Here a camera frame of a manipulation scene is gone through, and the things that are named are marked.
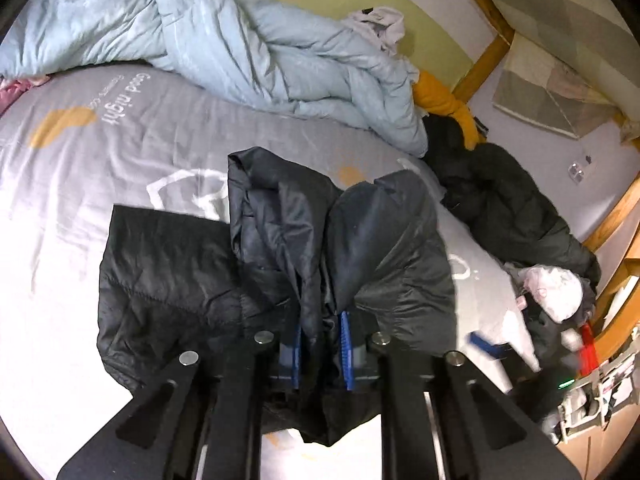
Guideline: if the red object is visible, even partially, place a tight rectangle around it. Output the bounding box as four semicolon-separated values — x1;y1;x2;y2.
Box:
577;322;601;376

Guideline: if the white pink printed cloth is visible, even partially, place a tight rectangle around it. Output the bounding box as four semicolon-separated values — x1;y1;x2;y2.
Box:
515;262;586;323

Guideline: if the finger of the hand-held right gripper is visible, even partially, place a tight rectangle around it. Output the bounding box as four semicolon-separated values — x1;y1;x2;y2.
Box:
467;331;511;361

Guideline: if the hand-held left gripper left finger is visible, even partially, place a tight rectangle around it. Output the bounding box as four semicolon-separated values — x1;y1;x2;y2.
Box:
55;322;306;480

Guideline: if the black puffer jacket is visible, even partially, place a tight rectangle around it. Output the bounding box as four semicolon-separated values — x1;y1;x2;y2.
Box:
96;146;458;448

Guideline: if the yellow cloth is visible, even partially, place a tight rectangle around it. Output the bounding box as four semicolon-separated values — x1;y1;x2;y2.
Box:
412;70;483;151

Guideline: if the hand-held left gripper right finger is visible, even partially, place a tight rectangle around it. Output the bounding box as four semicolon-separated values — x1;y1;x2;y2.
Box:
339;311;581;480

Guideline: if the light blue duvet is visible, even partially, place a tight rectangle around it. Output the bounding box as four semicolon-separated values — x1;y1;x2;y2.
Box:
0;0;430;157

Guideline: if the hanging pastel checkered cloth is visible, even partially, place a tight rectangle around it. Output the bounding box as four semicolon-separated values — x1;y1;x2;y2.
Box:
492;32;618;138

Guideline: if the white garment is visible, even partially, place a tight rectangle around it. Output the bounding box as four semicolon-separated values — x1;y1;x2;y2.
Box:
347;6;406;56

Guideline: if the white hanging organizer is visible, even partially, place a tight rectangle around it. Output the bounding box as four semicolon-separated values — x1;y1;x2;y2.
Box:
550;330;640;443

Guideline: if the pink striped cloth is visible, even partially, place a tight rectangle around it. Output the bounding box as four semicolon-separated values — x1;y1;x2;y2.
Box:
0;74;53;116

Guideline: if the white wall socket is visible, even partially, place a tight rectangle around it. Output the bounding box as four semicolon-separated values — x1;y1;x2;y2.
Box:
567;155;596;183

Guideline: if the wooden bunk bed frame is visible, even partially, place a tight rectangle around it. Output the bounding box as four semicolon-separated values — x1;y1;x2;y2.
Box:
440;0;640;361

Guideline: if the dark green coat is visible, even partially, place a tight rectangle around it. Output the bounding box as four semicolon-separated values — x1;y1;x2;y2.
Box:
425;115;601;306

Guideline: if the pastel checkered mattress cover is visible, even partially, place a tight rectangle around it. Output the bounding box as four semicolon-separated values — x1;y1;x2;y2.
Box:
462;0;631;86

